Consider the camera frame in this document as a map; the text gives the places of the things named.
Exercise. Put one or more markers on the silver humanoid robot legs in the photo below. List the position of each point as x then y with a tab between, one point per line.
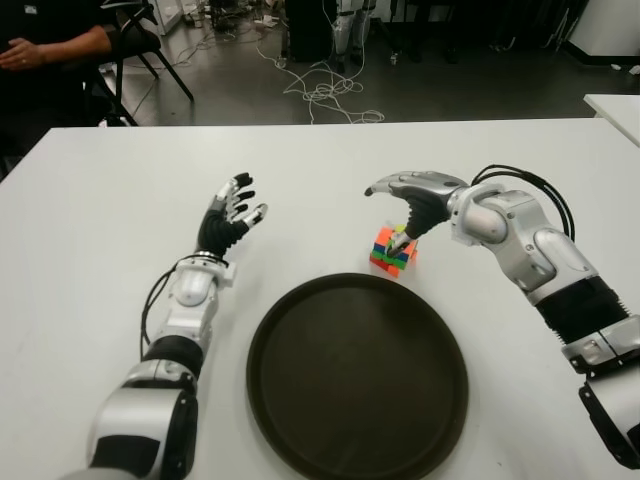
345	30

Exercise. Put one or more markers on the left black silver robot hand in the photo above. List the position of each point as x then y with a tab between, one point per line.
217	232

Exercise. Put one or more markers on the multicoloured Rubik's cube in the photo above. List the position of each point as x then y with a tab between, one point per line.
382	250

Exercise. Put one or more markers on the dark brown round plate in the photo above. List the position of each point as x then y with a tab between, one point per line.
357	390

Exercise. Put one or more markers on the white glass display case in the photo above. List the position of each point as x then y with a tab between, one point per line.
167	17

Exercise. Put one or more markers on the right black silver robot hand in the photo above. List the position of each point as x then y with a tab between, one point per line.
427	205

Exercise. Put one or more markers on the white side table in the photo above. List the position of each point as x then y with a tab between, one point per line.
620	112

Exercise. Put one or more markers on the white cabinet with black base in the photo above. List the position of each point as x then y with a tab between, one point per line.
610	25

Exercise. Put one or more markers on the left silver black robot arm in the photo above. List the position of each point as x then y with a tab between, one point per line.
192	290

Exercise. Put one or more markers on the black folding chair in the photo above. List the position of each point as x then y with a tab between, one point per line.
140	40

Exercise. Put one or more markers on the seated person in black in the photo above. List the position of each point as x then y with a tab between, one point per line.
50	20

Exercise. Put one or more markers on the right silver black robot arm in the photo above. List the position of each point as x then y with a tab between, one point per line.
540	250

